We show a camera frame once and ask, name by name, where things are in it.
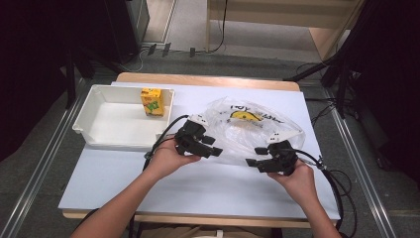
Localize person's right hand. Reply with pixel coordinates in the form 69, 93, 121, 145
266, 160, 318, 206

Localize dark curtain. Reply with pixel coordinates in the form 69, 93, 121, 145
0, 0, 112, 163
343, 0, 420, 186

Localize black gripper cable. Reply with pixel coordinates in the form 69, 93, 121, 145
291, 148, 345, 232
142, 114, 190, 173

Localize light wooden furniture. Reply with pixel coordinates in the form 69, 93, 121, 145
204, 0, 366, 62

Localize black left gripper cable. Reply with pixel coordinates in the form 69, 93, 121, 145
142, 114, 190, 173

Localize wooden table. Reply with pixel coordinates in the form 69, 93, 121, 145
61, 71, 341, 230

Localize loose black floor cables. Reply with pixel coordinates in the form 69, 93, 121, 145
328, 169, 360, 238

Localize black cabinet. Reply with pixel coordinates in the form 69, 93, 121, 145
102, 0, 151, 65

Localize black metal stand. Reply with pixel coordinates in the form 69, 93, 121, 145
63, 46, 98, 111
282, 0, 374, 120

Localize clear printed plastic bag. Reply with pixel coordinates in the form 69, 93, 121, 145
202, 96, 307, 167

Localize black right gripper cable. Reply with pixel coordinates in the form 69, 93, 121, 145
291, 148, 345, 232

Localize white plastic tray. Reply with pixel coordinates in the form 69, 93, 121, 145
71, 83, 176, 149

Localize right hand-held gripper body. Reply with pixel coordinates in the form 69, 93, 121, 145
257, 130, 303, 177

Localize person's left hand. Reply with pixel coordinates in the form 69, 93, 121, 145
145, 144, 202, 181

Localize thin black hanging cable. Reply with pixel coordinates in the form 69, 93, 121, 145
208, 0, 230, 55

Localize metal floor rail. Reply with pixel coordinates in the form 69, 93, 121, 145
0, 77, 92, 238
321, 88, 399, 238

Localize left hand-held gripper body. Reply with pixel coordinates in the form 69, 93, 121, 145
173, 113, 213, 159

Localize yellow juice carton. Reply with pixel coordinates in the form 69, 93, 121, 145
140, 87, 165, 118

